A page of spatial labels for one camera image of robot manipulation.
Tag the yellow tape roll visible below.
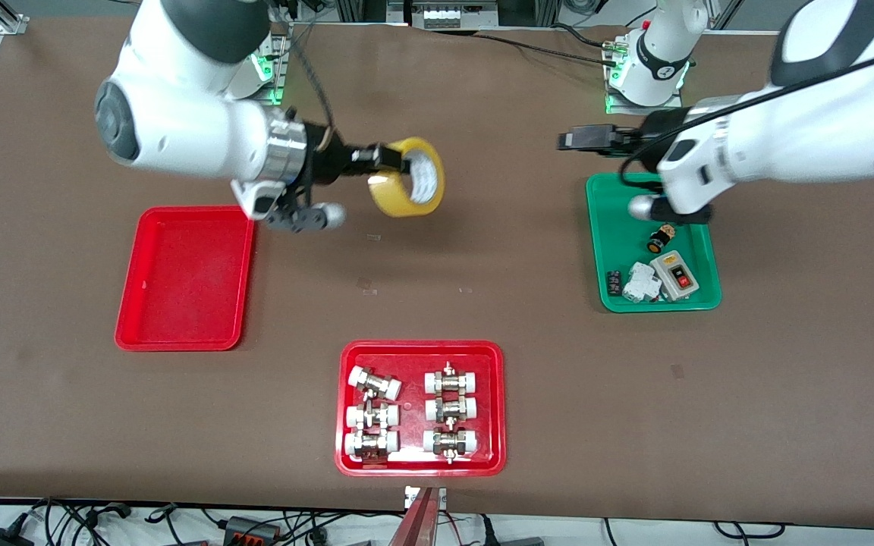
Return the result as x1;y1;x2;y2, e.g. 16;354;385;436
369;136;445;218

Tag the green plastic tray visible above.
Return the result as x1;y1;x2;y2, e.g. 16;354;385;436
586;171;723;313

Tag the empty-looking red plastic tray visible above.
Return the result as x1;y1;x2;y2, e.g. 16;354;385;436
115;206;256;353

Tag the red tray holding fittings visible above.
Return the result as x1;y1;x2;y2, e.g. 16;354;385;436
335;340;507;478

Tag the black orange push button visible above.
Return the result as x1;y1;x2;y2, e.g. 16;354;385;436
646;224;677;255

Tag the white circuit breaker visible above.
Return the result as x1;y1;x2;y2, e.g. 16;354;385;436
621;262;663;304

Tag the white electrical terminal device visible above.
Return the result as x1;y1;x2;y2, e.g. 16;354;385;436
410;0;500;30

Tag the white metal pipe fitting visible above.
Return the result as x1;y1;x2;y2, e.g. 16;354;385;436
425;394;479;423
348;366;403;401
424;362;480;395
423;426;479;463
344;429;400;462
345;402;400;431

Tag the red aluminium profile bar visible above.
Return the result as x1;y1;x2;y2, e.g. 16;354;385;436
388;487;442;546

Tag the black connector box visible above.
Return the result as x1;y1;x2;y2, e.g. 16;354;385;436
223;516;284;544

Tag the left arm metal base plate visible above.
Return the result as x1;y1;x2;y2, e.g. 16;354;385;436
605;34;685;117

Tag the long black table cable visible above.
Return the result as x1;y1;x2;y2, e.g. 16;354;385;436
475;33;611;67

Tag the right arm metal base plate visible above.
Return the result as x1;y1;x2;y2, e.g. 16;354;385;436
251;24;291;105

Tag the short black table cable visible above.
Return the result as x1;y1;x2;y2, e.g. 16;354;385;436
551;24;621;49

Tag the white switch box red button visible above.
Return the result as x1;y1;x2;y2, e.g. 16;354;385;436
650;250;700;302

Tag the silver metal bracket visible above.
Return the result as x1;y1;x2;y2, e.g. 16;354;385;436
404;486;448;510

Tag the black floor cable loop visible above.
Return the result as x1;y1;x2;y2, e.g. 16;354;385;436
27;497;134;546

